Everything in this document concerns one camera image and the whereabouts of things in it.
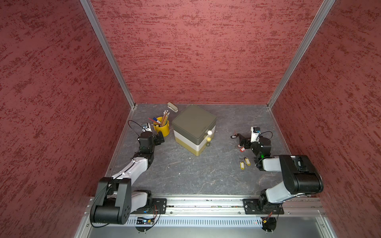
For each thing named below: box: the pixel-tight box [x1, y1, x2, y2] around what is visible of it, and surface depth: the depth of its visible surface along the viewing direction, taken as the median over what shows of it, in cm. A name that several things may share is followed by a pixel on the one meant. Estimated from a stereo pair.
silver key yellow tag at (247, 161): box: [243, 156, 252, 167], surface depth 92 cm
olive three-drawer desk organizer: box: [171, 104, 218, 157], surface depth 85 cm
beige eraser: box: [167, 102, 179, 113], surface depth 119 cm
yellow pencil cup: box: [153, 116, 170, 137], surface depth 99 cm
